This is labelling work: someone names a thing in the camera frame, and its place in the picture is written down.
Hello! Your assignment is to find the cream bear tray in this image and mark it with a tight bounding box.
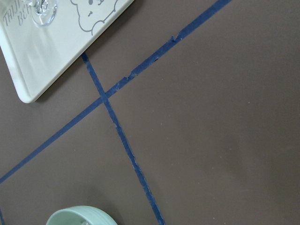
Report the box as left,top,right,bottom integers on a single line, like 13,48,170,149
0,0,131,103

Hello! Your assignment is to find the clear wine glass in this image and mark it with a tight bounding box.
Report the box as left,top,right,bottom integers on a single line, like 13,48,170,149
22,0,58,27

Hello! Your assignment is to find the mint green bowl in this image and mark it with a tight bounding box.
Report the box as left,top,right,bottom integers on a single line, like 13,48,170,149
46,206,117,225

